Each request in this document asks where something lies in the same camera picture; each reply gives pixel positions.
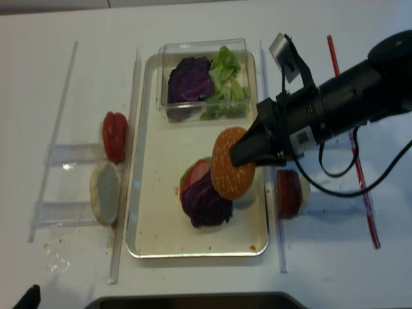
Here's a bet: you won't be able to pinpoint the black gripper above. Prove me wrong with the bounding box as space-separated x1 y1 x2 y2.
229 83 322 167

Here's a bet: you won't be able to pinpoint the sesame top bun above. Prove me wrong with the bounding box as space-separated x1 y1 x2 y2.
211 127 256 201

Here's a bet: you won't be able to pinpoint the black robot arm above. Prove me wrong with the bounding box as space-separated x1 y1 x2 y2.
230 30 411 166

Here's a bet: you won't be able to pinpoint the dark red meat patties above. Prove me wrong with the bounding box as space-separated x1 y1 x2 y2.
276 169 302 219

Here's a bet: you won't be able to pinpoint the green lettuce under stack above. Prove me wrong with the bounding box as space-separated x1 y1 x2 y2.
179 156 213 191

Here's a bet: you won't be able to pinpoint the green lettuce leaves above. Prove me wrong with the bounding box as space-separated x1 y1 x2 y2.
200 46 248 120

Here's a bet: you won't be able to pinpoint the pink meat slice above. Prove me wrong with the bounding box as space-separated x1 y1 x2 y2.
180 159 212 200

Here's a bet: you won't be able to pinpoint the white bread bun half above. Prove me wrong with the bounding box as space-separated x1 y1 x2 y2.
89 162 120 227

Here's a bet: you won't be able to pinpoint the clear holder lower right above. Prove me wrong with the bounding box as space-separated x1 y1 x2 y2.
299 192 375 216

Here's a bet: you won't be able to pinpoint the clear holder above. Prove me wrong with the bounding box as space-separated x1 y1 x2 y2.
30 201 99 228
324 133 352 150
44 144 106 167
299 192 375 216

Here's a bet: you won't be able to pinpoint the clear holder upper right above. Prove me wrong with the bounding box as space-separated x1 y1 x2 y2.
324 133 352 150

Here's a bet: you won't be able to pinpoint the purple cabbage leaf on stack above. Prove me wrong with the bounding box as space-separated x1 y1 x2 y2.
182 172 233 228

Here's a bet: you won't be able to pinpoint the clear plastic container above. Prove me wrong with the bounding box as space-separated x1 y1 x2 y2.
156 39 251 122

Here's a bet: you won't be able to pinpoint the purple cabbage leaf in container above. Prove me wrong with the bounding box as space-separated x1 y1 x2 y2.
167 57 214 106

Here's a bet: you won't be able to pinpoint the red plastic strip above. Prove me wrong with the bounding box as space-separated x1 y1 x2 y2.
327 34 381 250

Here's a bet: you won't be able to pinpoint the metal baking tray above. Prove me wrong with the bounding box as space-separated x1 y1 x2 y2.
126 54 269 258

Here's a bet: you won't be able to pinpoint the dark monitor edge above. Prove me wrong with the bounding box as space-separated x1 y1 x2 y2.
86 292 307 308

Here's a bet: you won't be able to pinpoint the clear holder upper left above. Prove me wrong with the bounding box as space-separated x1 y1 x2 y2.
44 144 106 167

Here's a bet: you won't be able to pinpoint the clear holder lower left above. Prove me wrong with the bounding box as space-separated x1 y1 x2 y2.
30 201 99 228

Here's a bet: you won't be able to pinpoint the black object bottom left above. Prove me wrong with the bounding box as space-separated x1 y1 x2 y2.
13 285 41 309

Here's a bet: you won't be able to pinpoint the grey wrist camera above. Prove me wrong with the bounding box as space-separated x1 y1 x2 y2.
269 33 300 84

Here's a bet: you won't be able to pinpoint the clear rail right of tray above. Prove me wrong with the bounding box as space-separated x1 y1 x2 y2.
259 41 288 274

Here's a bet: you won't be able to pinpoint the clear rail of tray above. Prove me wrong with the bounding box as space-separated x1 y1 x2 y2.
108 48 142 285
259 41 288 274

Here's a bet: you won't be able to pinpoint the clear rail left of tray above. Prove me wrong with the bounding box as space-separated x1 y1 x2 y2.
108 48 142 285

